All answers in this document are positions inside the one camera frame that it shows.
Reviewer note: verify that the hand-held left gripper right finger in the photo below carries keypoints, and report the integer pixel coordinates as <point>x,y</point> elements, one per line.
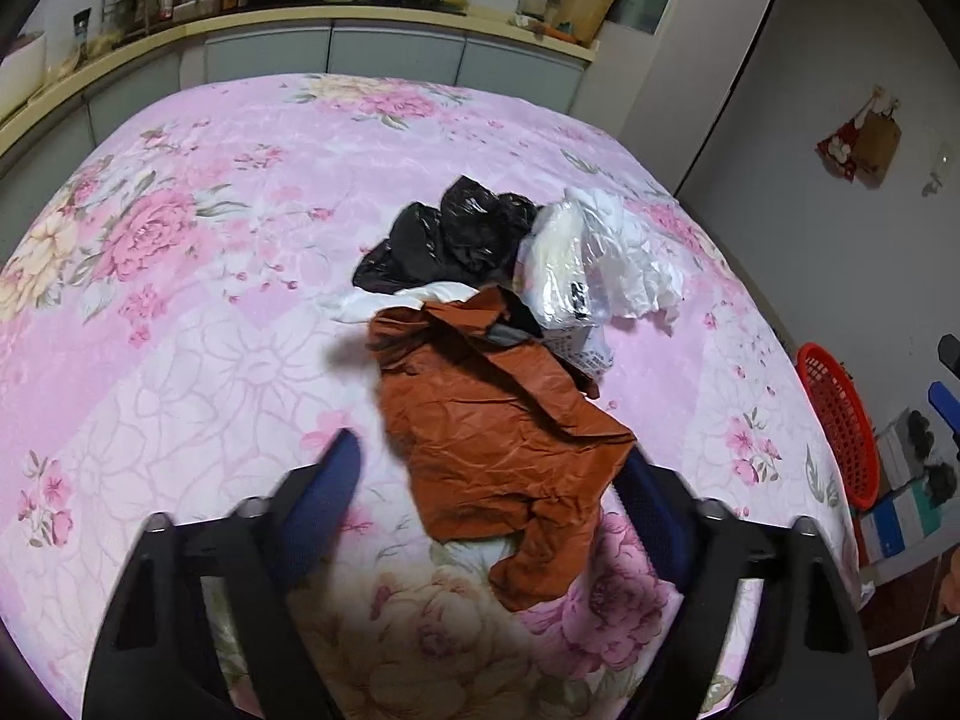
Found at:
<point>660,517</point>

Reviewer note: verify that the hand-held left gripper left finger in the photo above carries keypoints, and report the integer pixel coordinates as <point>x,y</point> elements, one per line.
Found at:
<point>322,502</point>

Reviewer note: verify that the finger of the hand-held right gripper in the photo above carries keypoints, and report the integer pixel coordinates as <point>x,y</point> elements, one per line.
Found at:
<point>949,356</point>
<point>945,405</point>

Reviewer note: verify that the red plastic mesh basket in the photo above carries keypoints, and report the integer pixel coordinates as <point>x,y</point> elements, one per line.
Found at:
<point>832,405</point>

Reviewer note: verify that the dark shoe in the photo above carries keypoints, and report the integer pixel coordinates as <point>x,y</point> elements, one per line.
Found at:
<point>940,484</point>
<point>921,433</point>

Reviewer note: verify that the stack of shoe boxes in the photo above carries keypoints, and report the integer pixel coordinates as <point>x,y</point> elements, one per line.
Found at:
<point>892,525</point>

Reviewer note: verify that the white cloth piece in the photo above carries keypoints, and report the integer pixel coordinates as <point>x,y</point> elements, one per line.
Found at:
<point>360,304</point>

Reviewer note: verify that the brown paper bag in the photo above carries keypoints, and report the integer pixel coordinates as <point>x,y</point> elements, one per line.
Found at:
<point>877,146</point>

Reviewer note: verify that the pink floral quilt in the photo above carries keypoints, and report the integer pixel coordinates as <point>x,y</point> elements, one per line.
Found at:
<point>187,315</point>

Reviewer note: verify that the red cloth bag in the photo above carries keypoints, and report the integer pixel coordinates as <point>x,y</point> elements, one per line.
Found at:
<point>836,146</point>

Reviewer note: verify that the white plastic bag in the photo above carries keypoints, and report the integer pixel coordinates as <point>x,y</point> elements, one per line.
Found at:
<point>630,255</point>

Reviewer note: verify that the clear plastic bag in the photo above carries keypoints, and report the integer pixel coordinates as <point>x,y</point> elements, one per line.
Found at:
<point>551,270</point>

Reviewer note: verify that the black plastic bag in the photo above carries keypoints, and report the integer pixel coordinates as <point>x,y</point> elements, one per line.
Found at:
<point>457,232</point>

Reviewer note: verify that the kitchen counter cabinet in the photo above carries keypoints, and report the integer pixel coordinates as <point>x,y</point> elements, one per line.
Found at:
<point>390,52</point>

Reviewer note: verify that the white pot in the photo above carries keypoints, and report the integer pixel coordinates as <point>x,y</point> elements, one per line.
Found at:
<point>22,67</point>

